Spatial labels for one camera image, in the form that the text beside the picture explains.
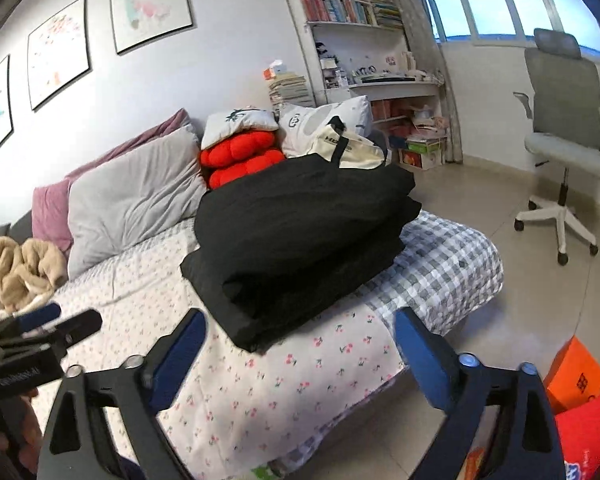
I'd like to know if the white cherry print bed sheet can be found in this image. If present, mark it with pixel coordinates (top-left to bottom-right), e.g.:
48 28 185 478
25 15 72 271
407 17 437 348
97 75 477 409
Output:
35 215 411 471

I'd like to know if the mauve pillow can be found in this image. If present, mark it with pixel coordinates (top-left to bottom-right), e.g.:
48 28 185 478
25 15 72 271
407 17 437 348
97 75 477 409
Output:
31 108 196 256

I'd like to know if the large window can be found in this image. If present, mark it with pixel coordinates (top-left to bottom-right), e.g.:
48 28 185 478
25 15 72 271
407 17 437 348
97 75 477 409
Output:
415 0 600 61

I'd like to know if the grey office chair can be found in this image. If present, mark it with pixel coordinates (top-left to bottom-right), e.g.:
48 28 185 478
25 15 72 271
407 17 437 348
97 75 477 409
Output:
512 28 600 266

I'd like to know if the white pillow with green print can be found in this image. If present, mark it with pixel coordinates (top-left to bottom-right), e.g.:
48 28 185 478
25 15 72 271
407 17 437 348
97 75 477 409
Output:
200 105 280 151

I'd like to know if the red bag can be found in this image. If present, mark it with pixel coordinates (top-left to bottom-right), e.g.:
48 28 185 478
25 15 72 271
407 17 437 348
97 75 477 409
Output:
552 390 600 480

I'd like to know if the stack of magazines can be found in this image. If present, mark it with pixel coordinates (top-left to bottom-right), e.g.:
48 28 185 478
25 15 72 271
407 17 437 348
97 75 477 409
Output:
267 75 315 109

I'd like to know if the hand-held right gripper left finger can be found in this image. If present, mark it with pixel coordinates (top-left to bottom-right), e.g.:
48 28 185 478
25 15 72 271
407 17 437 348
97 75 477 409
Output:
37 307 208 480

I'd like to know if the row of books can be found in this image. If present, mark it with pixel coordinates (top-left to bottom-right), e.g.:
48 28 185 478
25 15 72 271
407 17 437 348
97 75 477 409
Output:
300 0 405 28

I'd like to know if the white cardboard box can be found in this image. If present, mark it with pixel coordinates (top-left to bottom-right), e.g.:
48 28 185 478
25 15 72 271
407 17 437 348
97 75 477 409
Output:
397 139 448 171

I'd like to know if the red puffy cushion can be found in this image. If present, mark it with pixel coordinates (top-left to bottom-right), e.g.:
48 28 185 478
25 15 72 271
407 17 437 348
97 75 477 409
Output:
200 129 287 191

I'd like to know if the large black garment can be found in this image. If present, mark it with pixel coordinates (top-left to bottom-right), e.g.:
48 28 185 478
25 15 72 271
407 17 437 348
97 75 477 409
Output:
180 152 422 353

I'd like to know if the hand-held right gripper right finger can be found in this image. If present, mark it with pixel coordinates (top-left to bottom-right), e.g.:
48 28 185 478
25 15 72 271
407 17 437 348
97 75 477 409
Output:
394 306 568 480

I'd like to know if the white bookshelf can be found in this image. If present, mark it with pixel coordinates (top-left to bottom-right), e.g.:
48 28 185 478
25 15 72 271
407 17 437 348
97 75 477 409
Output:
279 0 463 166

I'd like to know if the cream tote bag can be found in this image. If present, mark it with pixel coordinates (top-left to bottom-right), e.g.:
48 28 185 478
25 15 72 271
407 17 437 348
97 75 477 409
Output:
310 116 392 170

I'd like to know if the grey white checked quilt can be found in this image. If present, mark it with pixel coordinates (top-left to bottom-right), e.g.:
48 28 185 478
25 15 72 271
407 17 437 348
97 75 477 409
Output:
267 210 505 480

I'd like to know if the white pillow with grey print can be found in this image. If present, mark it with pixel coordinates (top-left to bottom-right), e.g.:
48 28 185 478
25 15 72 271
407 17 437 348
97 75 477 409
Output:
279 95 373 158

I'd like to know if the orange and white box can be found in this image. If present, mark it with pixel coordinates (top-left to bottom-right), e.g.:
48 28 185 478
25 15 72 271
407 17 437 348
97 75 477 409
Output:
264 60 301 82

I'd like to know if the beige fuzzy cloth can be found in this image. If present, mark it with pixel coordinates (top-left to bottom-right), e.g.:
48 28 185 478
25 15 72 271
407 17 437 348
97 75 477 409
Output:
0 236 70 326

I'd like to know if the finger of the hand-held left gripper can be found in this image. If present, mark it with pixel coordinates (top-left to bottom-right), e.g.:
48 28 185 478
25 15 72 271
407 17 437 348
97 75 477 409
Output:
0 310 104 357
0 302 63 337

